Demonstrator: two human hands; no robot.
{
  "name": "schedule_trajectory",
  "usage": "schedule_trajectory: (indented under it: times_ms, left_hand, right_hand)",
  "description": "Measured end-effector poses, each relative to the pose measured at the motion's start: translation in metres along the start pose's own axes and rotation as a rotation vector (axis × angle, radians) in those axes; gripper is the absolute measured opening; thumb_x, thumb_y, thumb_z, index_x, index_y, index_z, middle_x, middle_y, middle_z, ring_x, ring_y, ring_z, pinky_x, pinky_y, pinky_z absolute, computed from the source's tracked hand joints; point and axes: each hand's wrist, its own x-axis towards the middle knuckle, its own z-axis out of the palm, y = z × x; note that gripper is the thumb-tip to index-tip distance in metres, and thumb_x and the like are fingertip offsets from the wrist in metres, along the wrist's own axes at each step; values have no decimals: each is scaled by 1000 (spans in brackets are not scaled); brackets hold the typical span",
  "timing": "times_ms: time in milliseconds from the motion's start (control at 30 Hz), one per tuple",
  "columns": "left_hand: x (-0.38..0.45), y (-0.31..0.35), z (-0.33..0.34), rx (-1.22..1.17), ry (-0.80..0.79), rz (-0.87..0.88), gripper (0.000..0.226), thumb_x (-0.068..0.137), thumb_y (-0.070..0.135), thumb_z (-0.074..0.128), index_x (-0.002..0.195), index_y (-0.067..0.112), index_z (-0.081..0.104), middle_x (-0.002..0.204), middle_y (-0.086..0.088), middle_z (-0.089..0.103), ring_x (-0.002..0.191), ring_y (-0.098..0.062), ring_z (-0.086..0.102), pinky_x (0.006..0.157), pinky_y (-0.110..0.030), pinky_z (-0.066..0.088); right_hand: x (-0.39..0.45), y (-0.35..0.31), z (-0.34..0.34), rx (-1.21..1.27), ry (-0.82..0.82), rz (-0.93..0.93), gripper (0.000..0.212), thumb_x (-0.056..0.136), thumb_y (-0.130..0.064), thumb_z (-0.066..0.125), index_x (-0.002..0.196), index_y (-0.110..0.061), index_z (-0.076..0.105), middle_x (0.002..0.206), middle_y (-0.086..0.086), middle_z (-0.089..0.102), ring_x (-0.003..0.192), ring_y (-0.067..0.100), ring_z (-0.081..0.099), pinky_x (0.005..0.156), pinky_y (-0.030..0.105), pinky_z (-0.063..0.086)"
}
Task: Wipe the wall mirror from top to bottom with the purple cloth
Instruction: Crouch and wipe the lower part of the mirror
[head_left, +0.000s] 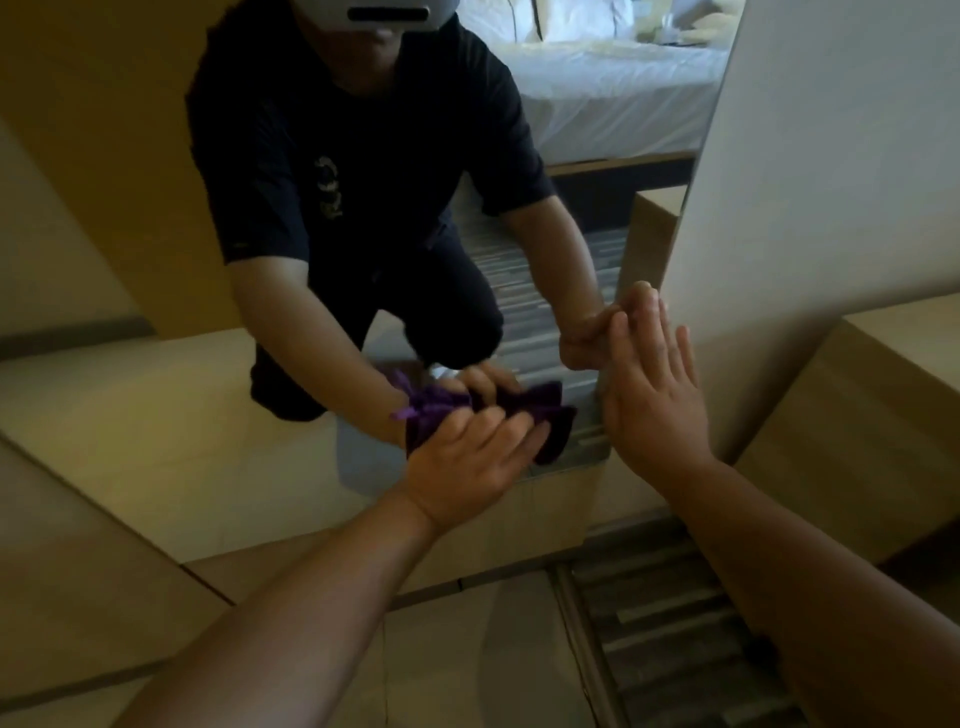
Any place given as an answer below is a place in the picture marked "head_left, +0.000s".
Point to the person's right hand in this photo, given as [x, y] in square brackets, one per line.
[652, 420]

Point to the person's left hand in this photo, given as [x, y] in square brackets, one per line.
[457, 480]

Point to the person's left fingers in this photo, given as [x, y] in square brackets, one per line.
[491, 431]

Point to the person's right middle finger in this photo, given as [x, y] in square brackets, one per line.
[645, 322]

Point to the person's right little finger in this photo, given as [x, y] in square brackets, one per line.
[687, 356]

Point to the purple cleaning cloth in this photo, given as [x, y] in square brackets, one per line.
[556, 427]

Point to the person's left forearm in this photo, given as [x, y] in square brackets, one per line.
[300, 622]

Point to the person's right forearm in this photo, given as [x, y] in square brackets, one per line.
[810, 592]

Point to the light wooden cabinet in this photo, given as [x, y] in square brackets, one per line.
[862, 427]

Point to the large wall mirror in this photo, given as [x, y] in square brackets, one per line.
[150, 420]

